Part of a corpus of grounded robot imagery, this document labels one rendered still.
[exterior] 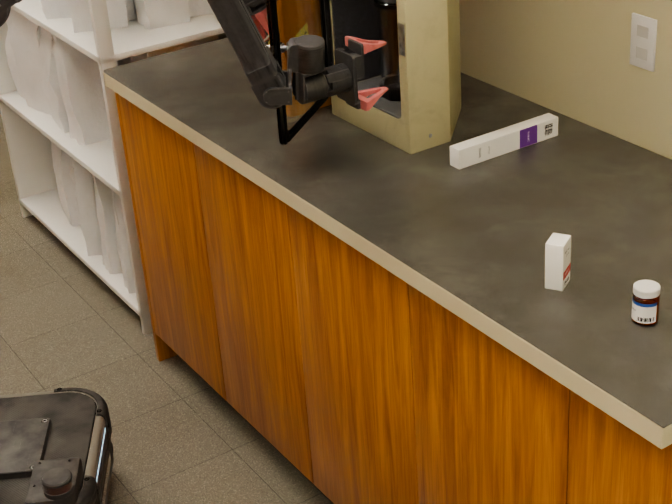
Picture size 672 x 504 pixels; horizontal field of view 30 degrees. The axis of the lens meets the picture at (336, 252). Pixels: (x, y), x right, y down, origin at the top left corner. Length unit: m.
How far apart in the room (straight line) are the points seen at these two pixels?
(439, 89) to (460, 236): 0.46
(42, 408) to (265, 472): 0.60
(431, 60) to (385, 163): 0.24
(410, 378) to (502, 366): 0.34
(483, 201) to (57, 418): 1.30
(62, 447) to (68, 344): 0.92
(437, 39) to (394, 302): 0.60
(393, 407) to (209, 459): 0.93
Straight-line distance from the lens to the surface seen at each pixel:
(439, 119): 2.79
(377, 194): 2.59
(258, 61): 2.40
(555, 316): 2.16
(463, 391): 2.37
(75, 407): 3.31
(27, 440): 3.19
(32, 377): 3.92
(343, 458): 2.93
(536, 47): 3.03
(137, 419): 3.64
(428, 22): 2.70
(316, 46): 2.39
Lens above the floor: 2.06
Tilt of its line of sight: 28 degrees down
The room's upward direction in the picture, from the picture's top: 4 degrees counter-clockwise
